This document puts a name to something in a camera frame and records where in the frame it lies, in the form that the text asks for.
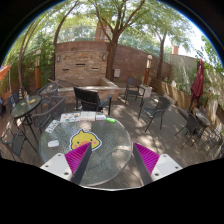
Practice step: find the dark round side table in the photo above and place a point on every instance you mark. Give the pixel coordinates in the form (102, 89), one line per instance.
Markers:
(24, 108)

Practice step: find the brick fountain wall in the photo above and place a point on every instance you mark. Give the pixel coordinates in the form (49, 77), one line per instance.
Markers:
(83, 64)

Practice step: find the black patio chair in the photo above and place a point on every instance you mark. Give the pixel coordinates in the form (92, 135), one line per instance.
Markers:
(87, 100)

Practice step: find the grey chair lower left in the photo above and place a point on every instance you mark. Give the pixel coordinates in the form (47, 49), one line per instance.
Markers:
(14, 142)

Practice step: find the yellow duck mouse pad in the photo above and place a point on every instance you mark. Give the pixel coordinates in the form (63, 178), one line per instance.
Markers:
(83, 137)

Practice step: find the colourful picture card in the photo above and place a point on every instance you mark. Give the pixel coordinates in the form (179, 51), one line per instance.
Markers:
(70, 117)

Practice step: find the white computer mouse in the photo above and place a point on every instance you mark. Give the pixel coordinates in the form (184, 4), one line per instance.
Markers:
(54, 143)

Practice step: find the grey chair right middle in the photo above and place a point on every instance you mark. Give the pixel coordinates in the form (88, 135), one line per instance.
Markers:
(162, 104)

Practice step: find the dark chair far right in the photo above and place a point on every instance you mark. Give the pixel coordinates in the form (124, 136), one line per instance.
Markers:
(192, 126)

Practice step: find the dark chair far back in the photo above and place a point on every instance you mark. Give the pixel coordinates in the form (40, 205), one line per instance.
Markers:
(133, 88)

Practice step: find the closed red patio umbrella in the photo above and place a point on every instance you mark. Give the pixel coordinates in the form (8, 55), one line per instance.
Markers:
(197, 86)

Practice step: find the white book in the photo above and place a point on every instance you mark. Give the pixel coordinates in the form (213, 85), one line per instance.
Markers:
(88, 115)

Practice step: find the dark chair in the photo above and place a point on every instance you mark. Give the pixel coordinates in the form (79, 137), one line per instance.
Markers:
(192, 126)
(133, 88)

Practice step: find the round glass patio table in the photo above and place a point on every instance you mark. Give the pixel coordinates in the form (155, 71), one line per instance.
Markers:
(111, 147)

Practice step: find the grey mesh chair left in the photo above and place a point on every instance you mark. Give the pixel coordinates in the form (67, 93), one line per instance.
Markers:
(55, 109)

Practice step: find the small white box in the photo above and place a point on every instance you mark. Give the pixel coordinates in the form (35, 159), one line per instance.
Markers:
(100, 117)

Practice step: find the large tree trunk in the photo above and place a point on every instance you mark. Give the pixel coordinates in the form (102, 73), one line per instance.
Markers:
(114, 17)

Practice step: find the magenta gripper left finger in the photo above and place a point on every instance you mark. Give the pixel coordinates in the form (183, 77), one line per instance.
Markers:
(70, 166)

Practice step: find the white remote keypad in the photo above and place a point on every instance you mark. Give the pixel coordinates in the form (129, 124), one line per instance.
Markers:
(52, 126)

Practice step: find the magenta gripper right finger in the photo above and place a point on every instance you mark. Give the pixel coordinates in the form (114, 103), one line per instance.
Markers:
(153, 166)

